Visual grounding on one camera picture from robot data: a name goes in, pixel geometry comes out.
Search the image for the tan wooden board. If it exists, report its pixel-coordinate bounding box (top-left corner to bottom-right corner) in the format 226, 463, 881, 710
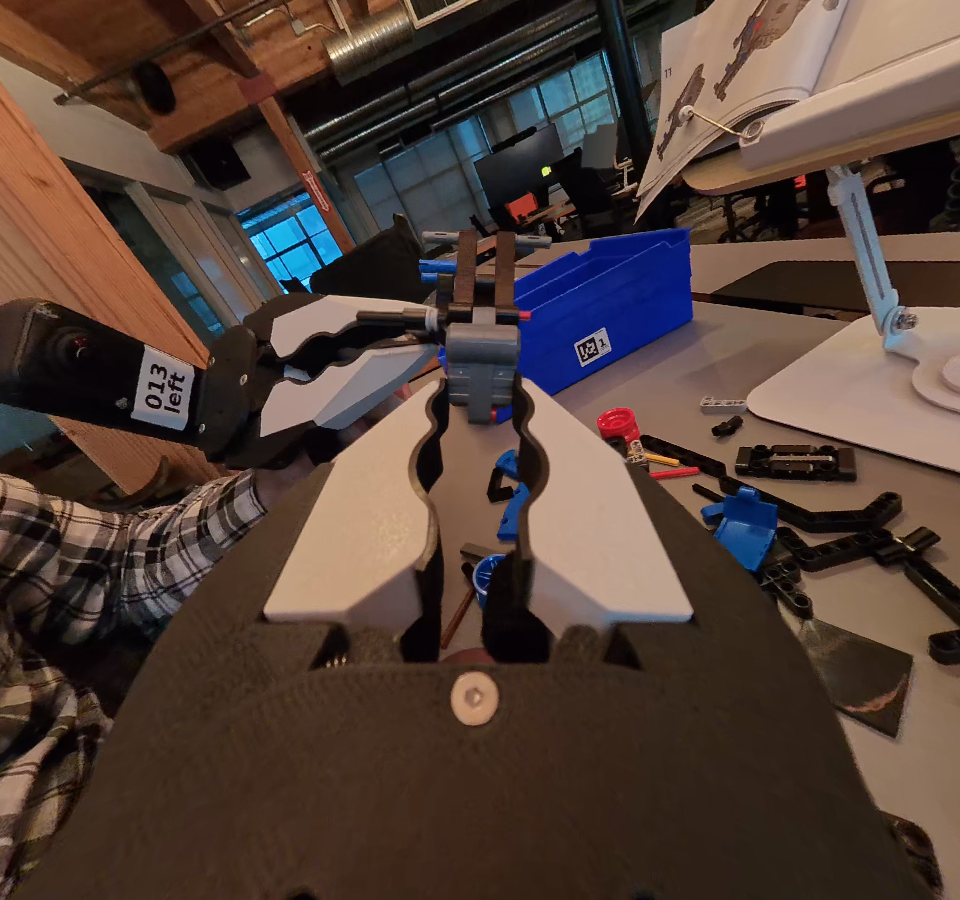
682, 101, 960, 196

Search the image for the tall black chair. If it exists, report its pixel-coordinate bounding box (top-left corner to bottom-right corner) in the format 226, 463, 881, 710
562, 149, 624, 241

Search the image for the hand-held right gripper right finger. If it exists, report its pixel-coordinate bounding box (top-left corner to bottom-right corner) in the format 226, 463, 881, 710
481, 374, 696, 665

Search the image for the slanted wooden post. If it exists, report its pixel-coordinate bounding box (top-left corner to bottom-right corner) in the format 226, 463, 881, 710
240, 71, 357, 252

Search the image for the black metal pole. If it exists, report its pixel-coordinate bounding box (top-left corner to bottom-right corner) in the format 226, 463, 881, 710
581, 0, 655, 189

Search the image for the grey desk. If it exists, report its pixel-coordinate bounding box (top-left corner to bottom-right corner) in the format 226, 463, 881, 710
420, 236, 960, 871

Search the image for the black flat toy panel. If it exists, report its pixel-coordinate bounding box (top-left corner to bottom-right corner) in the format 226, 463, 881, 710
798, 615, 916, 740

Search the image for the instruction booklet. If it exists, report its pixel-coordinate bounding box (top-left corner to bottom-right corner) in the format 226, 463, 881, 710
633, 0, 960, 204

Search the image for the silver ventilation duct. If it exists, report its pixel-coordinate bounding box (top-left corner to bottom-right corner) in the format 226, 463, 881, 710
322, 0, 594, 87

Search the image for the person's left hand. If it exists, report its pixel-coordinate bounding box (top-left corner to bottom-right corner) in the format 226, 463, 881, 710
255, 420, 376, 500

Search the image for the black monitor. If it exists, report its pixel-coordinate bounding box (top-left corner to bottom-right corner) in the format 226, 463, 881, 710
474, 124, 565, 211

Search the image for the white book stand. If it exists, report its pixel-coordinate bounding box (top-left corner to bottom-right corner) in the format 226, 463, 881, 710
738, 38, 960, 475

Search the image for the black toy frame piece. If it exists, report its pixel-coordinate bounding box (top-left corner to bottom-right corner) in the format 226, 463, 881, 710
733, 444, 858, 483

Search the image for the person's left forearm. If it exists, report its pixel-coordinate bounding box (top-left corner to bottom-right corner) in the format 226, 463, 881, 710
0, 465, 271, 646

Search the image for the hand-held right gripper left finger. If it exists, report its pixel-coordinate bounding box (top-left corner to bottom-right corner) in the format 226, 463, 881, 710
262, 379, 450, 665

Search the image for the black chair armrest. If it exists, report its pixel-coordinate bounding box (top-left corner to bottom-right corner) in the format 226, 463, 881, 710
90, 454, 172, 511

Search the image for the blue storage bin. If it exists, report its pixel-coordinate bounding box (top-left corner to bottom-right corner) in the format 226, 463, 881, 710
511, 227, 695, 397

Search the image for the person's plaid shirt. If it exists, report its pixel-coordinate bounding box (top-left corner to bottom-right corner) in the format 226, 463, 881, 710
0, 615, 121, 886

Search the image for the blue toy wheel hub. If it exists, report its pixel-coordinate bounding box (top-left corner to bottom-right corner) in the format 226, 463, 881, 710
472, 554, 511, 609

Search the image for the black ceiling lamp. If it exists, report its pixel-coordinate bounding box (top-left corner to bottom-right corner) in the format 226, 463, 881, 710
131, 60, 179, 116

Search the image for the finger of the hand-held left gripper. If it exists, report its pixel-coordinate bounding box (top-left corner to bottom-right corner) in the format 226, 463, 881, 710
257, 343, 440, 440
268, 293, 442, 370

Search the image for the brown toy axle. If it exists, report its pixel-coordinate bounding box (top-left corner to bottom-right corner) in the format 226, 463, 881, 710
438, 585, 477, 650

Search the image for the toy brick motor assembly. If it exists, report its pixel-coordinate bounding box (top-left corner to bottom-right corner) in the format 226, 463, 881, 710
356, 229, 554, 429

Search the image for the black wall speaker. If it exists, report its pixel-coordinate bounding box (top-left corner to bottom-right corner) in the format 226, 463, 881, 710
183, 137, 252, 191

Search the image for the long black toy beam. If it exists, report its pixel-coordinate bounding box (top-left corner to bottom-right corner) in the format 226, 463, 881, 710
900, 555, 960, 627
639, 434, 727, 480

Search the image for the small blue toy brick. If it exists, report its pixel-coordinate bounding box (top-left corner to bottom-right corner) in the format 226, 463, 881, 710
496, 484, 530, 541

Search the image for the black angled toy beam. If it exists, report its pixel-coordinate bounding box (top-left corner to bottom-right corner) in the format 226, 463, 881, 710
720, 476, 905, 535
776, 527, 942, 573

